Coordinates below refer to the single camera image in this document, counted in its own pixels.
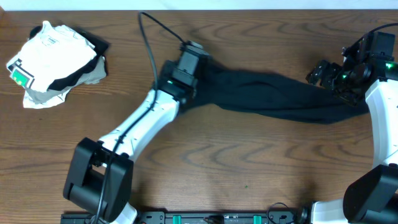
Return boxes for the white bottom folded garment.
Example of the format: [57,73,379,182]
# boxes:
[23,90,69,109]

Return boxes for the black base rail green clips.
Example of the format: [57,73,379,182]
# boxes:
[60,210,299,224]

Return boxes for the black leggings red grey waistband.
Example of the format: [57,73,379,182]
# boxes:
[180,61,369,124]

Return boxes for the white printed folded t-shirt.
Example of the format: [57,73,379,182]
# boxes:
[7,21,96,92]

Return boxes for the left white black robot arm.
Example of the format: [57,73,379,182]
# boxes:
[63,59,199,223]

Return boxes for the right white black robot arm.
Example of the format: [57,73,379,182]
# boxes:
[296,57,397,224]

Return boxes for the grey folded garment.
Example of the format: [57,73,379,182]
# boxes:
[24,55,107,105]

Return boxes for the black folded garment in stack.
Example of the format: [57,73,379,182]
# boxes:
[29,25,110,92]

